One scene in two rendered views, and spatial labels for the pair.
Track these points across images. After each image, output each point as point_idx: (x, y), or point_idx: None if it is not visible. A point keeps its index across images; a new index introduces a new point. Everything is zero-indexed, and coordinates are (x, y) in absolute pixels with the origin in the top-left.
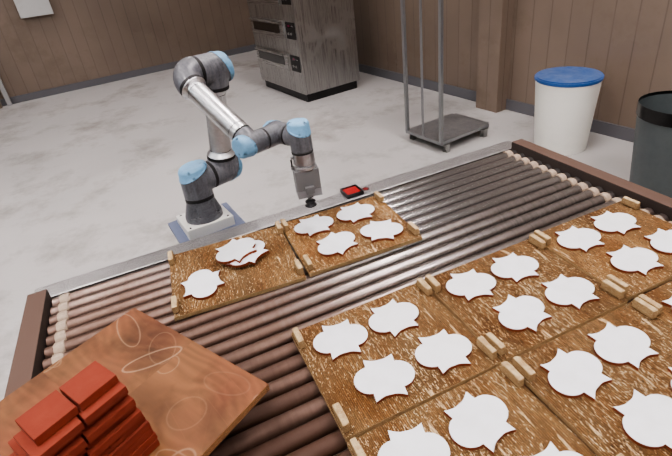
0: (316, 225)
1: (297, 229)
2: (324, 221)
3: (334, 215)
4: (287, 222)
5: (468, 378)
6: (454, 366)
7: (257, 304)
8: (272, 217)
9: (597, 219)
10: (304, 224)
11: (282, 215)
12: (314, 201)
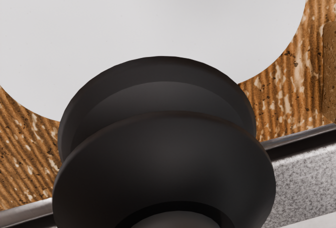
0: (125, 10)
1: None
2: (59, 53)
3: (2, 133)
4: (304, 122)
5: None
6: None
7: None
8: (334, 194)
9: None
10: (218, 51)
11: (289, 200)
12: (72, 169)
